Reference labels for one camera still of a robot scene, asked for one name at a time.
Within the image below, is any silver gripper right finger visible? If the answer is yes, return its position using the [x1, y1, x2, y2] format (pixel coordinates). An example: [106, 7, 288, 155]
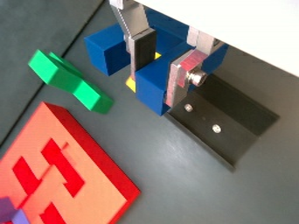
[164, 27, 224, 108]

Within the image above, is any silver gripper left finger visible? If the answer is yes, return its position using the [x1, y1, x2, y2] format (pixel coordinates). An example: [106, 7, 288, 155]
[108, 0, 156, 79]

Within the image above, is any blue U-shaped block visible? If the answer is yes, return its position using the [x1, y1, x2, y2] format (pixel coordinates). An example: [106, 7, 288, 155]
[82, 7, 229, 117]

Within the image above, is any yellow long bar block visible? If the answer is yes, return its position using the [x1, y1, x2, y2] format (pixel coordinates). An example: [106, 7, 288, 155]
[125, 52, 161, 93]

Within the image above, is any green arch-shaped block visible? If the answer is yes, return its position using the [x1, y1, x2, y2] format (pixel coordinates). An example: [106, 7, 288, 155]
[27, 50, 113, 114]

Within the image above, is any red slotted base block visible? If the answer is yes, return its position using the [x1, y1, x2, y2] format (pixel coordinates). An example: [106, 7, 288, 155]
[0, 102, 140, 224]

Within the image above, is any purple U-shaped block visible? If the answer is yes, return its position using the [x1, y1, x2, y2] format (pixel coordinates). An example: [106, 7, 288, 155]
[0, 197, 30, 224]

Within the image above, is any black angle bracket fixture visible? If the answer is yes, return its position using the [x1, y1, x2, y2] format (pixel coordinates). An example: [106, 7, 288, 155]
[164, 75, 278, 171]

